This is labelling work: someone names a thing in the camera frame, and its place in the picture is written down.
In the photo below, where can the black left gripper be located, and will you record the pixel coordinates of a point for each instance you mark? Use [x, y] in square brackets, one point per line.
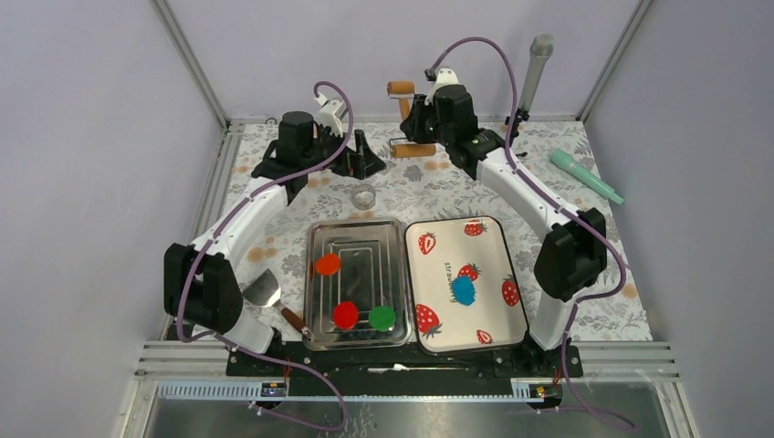
[360, 163]

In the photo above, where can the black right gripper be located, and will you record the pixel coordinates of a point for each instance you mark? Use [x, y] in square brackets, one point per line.
[413, 127]

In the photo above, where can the wooden double-ended dough roller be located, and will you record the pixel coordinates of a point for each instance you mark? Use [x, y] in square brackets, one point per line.
[402, 148]

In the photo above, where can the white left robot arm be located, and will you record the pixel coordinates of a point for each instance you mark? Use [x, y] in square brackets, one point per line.
[199, 286]

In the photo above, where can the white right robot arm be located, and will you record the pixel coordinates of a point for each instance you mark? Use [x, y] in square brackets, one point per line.
[572, 253]

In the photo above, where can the orange dough disc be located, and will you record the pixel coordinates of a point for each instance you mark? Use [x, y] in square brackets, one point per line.
[328, 265]

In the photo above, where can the red dough disc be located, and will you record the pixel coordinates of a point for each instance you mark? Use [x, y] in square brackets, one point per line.
[346, 315]

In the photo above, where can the green dough disc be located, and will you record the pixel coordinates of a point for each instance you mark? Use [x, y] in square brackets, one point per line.
[382, 318]

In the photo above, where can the blue dough piece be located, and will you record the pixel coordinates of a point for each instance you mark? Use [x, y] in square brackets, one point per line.
[463, 290]

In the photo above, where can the metal round cookie cutter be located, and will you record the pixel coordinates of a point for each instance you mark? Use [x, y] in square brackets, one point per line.
[363, 197]

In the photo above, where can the floral table mat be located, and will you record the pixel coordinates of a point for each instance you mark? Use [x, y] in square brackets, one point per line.
[431, 188]

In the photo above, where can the stainless steel baking tray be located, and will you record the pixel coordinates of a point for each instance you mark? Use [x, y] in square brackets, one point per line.
[372, 273]

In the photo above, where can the white strawberry print tray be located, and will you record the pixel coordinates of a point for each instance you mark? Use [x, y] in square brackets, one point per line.
[439, 252]

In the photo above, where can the mint green handheld tool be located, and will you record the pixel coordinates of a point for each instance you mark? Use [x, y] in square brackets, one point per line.
[564, 161]

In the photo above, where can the silver microphone on stand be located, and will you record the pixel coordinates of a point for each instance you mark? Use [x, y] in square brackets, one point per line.
[540, 50]

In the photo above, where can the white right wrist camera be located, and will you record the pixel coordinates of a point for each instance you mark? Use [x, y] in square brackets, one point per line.
[439, 77]

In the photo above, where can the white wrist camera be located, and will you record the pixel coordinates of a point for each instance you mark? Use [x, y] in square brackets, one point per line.
[332, 110]
[439, 77]

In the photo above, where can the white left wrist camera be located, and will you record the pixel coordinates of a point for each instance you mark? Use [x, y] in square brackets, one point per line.
[332, 110]

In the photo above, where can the metal spatula wooden handle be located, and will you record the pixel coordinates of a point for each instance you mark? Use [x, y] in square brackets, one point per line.
[265, 292]

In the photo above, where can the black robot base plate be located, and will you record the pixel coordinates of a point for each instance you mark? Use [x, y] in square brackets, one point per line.
[405, 370]

